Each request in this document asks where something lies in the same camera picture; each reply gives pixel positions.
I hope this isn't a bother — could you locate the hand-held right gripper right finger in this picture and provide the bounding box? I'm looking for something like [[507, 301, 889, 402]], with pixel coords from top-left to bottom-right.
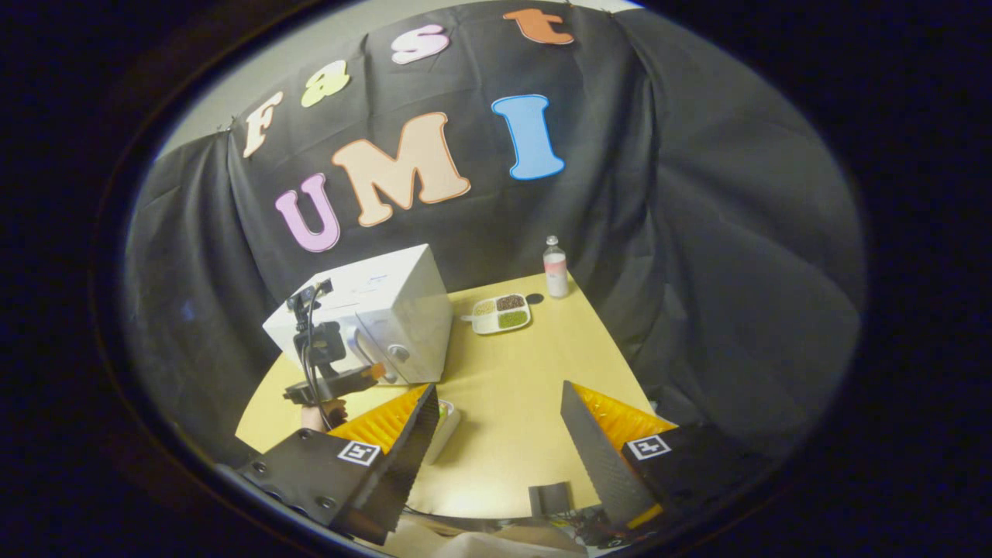
[[560, 381, 777, 530]]

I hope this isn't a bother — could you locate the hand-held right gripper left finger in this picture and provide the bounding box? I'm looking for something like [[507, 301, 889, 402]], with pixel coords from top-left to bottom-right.
[[236, 383, 440, 546]]

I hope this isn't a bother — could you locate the white microwave oven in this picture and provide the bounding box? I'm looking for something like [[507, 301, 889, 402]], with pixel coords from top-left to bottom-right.
[[262, 244, 454, 386]]

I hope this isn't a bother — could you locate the white ribbed rectangular tray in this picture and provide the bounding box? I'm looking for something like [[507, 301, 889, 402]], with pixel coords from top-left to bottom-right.
[[422, 399, 463, 466]]

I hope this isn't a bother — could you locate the small black box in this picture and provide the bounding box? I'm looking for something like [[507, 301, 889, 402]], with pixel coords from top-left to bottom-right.
[[529, 482, 574, 518]]

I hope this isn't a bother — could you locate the white divided dish of grains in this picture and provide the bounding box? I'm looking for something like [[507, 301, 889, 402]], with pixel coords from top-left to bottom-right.
[[463, 293, 532, 336]]

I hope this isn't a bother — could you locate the clear bottle with pink label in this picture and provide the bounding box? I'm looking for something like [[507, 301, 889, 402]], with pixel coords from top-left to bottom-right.
[[542, 236, 570, 299]]

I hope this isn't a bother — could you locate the black backdrop cloth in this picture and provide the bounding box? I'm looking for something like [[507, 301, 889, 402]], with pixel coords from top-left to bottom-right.
[[124, 0, 867, 466]]

